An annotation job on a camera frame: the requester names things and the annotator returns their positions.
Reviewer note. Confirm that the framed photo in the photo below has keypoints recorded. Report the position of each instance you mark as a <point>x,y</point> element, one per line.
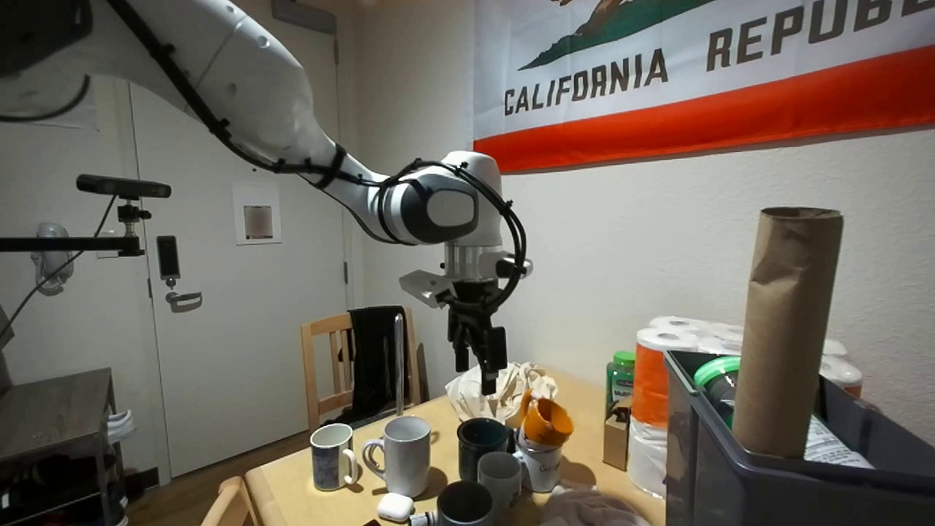
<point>257,224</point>

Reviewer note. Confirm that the white earbuds case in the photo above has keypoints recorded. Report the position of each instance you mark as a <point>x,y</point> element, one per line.
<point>394,506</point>

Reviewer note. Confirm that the green lidded bottle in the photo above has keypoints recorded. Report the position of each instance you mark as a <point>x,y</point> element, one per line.
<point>621,380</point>

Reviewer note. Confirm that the grey metal bowl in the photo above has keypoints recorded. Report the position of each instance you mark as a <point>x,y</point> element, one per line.
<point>480,452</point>

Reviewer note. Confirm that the California Republic flag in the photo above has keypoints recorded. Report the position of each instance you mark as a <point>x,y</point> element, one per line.
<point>681,88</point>

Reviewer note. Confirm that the white mug with print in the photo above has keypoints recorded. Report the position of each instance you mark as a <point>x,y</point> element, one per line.
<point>331,459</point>

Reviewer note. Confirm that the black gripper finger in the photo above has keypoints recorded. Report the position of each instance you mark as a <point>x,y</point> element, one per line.
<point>461,349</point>
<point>495,362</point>

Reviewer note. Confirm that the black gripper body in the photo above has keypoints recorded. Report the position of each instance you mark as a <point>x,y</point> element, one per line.
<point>473,308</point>

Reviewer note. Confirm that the black jacket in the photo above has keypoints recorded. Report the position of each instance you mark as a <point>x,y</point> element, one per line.
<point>375,361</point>

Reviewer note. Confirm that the brown cardboard tube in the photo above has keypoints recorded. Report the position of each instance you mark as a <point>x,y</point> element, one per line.
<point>786,332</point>

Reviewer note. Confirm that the white door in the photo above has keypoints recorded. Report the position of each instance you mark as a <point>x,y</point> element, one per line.
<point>233,323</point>

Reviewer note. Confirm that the black camera stand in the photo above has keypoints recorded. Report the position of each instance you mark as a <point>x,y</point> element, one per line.
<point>68,243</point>

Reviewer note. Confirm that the orange wrapped paper towel pack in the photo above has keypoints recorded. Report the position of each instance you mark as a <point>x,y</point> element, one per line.
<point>648,390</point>

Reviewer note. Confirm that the white crumpled paper napkin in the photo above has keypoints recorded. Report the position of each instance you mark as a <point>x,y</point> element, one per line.
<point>521,380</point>

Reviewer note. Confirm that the small cardboard box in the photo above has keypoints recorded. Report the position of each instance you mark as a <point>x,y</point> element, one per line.
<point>616,438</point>

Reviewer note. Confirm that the white paper towel roll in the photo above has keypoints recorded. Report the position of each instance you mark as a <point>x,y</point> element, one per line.
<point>843,373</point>
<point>702,332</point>

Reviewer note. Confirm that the white paper sheet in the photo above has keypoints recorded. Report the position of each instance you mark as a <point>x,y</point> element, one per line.
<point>835,446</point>

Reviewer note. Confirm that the black door lock box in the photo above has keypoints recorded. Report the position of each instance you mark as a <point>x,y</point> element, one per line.
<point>166,259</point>

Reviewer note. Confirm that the grey plastic bin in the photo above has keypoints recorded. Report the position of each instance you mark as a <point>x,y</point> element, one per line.
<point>739,485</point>

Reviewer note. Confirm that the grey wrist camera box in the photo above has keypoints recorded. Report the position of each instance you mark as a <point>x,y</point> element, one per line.
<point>426,288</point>

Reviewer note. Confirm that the grey metal cabinet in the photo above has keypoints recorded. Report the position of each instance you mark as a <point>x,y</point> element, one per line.
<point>54,438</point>

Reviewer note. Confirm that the black bar camera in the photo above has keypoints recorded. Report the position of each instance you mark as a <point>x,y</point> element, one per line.
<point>121,186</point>

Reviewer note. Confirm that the bowl with orange liquid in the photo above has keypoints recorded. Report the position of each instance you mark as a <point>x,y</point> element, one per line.
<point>540,468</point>

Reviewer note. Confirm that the large white mug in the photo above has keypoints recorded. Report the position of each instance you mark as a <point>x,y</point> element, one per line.
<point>401,456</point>

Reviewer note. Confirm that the wooden chair backrest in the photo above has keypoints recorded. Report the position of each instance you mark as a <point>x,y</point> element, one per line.
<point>226,500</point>

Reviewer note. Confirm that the dark mug with grey rim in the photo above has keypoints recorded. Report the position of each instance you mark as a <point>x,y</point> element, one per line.
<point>466,506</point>

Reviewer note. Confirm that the wooden chair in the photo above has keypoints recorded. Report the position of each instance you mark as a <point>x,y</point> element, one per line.
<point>323,367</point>

